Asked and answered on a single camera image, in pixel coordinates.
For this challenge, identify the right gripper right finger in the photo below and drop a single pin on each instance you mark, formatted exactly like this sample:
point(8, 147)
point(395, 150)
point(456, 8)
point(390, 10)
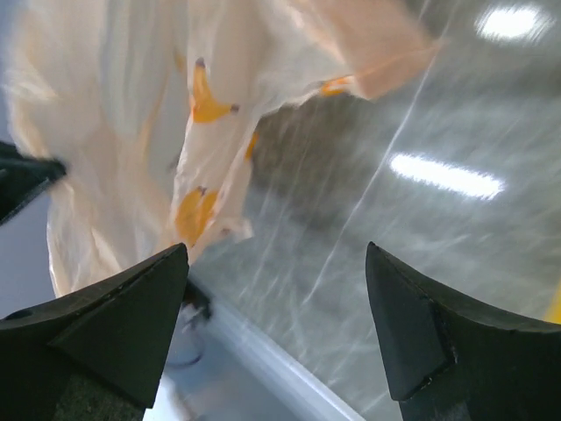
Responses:
point(448, 356)

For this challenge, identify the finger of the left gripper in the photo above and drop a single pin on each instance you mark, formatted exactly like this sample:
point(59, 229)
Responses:
point(24, 178)

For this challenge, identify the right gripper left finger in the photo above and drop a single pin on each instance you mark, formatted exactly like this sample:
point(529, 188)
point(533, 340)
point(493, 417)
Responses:
point(97, 353)

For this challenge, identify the orange translucent plastic bag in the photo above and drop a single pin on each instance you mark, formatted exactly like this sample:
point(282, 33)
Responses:
point(153, 108)

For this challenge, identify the yellow plastic tray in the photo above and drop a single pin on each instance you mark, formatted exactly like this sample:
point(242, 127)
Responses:
point(553, 313)

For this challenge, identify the aluminium rail frame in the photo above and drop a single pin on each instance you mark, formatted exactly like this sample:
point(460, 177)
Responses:
point(222, 367)

